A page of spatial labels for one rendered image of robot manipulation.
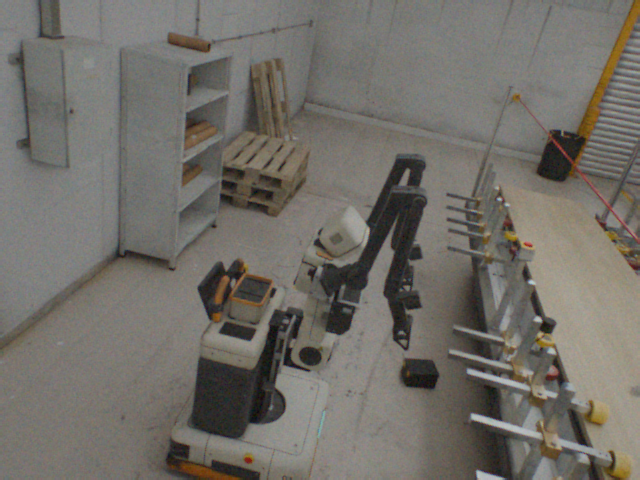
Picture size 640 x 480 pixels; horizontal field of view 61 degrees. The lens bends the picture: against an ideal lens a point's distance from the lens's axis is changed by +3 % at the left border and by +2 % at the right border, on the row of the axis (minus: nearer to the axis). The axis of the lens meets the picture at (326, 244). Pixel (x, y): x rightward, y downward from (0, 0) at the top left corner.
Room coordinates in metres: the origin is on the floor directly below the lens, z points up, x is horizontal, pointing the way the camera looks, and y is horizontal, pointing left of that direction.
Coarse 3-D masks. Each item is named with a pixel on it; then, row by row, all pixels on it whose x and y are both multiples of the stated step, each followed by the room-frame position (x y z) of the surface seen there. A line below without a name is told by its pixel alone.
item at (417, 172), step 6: (420, 162) 2.13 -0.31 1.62; (414, 168) 2.13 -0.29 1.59; (420, 168) 2.13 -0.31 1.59; (414, 174) 2.13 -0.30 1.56; (420, 174) 2.13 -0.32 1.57; (408, 180) 2.17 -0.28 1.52; (414, 180) 2.16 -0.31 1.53; (420, 180) 2.16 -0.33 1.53; (402, 210) 2.17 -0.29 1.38; (402, 216) 2.17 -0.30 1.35; (396, 222) 2.17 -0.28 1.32; (402, 222) 2.17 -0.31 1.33; (396, 228) 2.17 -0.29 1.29; (396, 234) 2.16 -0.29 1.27; (396, 240) 2.16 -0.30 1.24
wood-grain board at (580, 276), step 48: (528, 192) 4.46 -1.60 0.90; (528, 240) 3.36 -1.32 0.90; (576, 240) 3.54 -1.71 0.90; (576, 288) 2.77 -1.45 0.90; (624, 288) 2.91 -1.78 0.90; (576, 336) 2.24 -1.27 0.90; (624, 336) 2.34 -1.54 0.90; (576, 384) 1.85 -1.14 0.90; (624, 384) 1.93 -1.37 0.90; (624, 432) 1.62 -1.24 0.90
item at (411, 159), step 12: (396, 156) 2.21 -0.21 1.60; (408, 156) 2.19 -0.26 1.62; (420, 156) 2.19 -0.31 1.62; (396, 168) 2.16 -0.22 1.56; (408, 168) 2.15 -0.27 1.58; (396, 180) 2.17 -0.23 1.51; (384, 192) 2.17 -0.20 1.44; (384, 204) 2.17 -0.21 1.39; (372, 216) 2.17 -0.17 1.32; (372, 228) 2.15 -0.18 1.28
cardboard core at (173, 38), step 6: (168, 36) 4.03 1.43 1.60; (174, 36) 4.03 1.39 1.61; (180, 36) 4.04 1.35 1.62; (186, 36) 4.05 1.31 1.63; (168, 42) 4.05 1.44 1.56; (174, 42) 4.03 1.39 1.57; (180, 42) 4.02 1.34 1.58; (186, 42) 4.02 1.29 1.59; (192, 42) 4.01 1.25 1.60; (198, 42) 4.01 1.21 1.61; (204, 42) 4.02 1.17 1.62; (210, 42) 4.06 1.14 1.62; (192, 48) 4.02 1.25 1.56; (198, 48) 4.01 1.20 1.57; (204, 48) 4.01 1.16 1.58; (210, 48) 4.07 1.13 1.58
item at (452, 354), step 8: (448, 352) 1.95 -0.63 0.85; (456, 352) 1.95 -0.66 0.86; (456, 360) 1.93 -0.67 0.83; (464, 360) 1.93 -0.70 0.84; (472, 360) 1.93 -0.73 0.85; (480, 360) 1.93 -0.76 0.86; (488, 360) 1.94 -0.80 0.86; (488, 368) 1.92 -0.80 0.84; (496, 368) 1.92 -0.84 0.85; (504, 368) 1.92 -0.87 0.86; (512, 368) 1.92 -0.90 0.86; (544, 384) 1.90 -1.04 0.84
